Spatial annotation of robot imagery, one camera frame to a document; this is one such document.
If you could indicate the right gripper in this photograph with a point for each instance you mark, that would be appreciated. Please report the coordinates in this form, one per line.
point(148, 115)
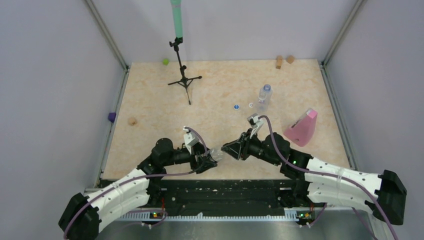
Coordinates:
point(240, 148)

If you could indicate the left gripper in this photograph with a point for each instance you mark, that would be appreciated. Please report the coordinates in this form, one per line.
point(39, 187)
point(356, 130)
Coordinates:
point(198, 149)

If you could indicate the small clear bottle black cap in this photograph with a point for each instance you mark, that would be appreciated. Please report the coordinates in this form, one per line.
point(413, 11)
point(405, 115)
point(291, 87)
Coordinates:
point(216, 154)

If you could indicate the clear plastic bottle white cap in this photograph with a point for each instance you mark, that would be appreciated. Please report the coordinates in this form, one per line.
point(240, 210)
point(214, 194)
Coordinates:
point(264, 98)

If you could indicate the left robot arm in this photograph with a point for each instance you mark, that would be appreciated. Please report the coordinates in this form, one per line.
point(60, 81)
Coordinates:
point(85, 216)

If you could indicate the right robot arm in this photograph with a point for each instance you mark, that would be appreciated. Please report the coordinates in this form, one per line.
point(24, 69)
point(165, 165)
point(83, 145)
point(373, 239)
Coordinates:
point(383, 195)

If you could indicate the black tripod stand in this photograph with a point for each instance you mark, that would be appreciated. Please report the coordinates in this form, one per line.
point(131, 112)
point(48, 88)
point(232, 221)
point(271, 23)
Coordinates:
point(185, 82)

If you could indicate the wooden cube with cross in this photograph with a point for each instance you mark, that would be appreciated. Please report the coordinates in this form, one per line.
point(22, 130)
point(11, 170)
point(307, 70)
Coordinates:
point(132, 121)

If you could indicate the tall wooden block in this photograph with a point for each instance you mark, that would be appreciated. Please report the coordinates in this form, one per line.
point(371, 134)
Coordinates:
point(279, 62)

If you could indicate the small wooden cube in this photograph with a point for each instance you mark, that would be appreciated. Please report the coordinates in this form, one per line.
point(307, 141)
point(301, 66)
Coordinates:
point(290, 59)

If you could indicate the purple block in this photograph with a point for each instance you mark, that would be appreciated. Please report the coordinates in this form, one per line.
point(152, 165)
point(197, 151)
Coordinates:
point(112, 117)

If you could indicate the small green ball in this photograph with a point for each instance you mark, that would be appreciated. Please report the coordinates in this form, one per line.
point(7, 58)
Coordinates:
point(165, 61)

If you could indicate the green foam microphone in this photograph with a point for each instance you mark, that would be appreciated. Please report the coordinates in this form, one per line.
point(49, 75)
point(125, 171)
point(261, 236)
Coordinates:
point(177, 18)

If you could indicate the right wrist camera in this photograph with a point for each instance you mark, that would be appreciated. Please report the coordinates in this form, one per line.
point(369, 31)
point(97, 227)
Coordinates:
point(256, 124)

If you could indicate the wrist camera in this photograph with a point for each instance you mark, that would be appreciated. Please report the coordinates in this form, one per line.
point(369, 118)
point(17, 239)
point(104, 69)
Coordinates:
point(256, 124)
point(190, 138)

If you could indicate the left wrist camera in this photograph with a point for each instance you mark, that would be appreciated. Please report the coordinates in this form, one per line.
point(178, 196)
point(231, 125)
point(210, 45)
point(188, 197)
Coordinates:
point(190, 138)

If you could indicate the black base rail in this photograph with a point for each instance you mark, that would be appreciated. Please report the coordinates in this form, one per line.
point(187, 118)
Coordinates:
point(227, 198)

